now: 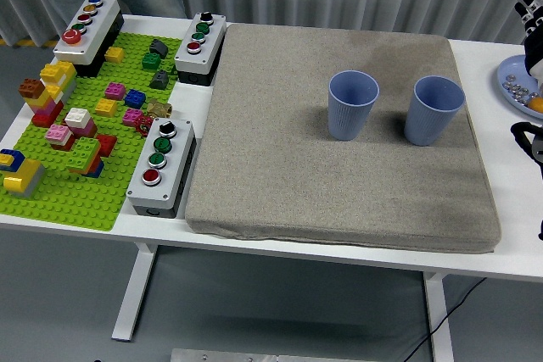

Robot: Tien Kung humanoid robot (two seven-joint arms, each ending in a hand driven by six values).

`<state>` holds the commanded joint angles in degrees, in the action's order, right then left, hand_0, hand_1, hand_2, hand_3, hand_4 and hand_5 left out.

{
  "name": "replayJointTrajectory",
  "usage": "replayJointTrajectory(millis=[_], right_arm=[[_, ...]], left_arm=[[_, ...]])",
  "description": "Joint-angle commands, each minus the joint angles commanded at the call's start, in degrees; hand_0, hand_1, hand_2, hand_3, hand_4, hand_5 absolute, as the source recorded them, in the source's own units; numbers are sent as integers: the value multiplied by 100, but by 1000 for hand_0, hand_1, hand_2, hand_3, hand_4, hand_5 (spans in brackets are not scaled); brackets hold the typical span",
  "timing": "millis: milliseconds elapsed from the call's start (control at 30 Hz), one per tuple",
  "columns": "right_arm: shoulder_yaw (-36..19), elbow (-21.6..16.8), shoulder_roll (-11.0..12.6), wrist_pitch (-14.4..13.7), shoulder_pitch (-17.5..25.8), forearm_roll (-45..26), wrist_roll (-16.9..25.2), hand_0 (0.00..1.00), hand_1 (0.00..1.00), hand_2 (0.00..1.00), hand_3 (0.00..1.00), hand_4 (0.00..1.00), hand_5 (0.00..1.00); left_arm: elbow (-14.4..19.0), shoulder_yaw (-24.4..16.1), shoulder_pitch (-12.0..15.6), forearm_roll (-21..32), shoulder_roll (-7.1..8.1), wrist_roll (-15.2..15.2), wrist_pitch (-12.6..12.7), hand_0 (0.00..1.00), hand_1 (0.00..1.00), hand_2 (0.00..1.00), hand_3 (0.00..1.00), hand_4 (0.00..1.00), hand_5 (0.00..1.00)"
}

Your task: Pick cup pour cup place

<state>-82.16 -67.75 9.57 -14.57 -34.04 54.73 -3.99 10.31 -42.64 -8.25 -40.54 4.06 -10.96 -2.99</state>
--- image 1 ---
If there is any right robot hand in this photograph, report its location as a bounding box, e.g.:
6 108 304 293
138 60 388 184
513 0 543 96

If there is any blue ribbed cup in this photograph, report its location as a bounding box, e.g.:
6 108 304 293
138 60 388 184
328 70 380 142
403 75 467 148

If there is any blue plate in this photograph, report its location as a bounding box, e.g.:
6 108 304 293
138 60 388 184
496 53 543 120

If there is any grey-brown mat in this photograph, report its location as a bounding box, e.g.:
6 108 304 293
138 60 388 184
185 22 504 255

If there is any white table leg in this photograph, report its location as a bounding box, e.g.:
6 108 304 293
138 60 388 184
110 242 159 343
422 270 456 362

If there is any four-button control box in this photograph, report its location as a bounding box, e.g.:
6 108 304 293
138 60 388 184
126 117 199 220
173 11 227 86

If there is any grey sloped toy brick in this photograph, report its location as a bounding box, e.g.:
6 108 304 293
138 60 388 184
148 69 171 91
148 38 170 58

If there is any green toy brick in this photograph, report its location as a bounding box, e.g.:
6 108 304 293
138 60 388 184
141 51 162 71

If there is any blue toy brick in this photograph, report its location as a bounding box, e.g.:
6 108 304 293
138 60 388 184
124 88 148 109

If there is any magenta toy brick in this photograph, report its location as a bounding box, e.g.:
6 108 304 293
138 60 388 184
121 108 144 127
104 81 127 102

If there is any yellow toy brick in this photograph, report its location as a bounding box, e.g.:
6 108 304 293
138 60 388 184
94 97 119 118
104 46 126 64

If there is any red toy brick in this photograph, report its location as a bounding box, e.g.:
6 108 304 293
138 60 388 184
95 133 119 158

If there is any five-button control box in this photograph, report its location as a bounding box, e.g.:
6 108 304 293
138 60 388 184
53 0 125 79

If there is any white and pink brick stack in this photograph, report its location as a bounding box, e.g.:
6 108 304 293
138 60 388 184
64 107 98 138

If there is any green topped brick stack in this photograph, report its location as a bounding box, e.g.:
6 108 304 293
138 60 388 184
65 136 105 180

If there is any pink and red brick stack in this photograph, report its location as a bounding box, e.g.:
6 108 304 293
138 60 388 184
45 123 76 152

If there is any green brick baseplate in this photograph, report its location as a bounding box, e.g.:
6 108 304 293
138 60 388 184
0 31 184 232

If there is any multicolour brick tower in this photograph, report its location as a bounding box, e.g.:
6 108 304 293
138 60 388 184
18 60 78 128

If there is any blue yellow grey brick stack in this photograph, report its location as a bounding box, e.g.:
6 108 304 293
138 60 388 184
0 148 47 199

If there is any black floor cable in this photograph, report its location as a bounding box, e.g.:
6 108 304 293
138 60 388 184
402 276 488 362

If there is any brass valve with red handle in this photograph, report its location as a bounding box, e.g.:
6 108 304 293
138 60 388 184
134 98 174 137

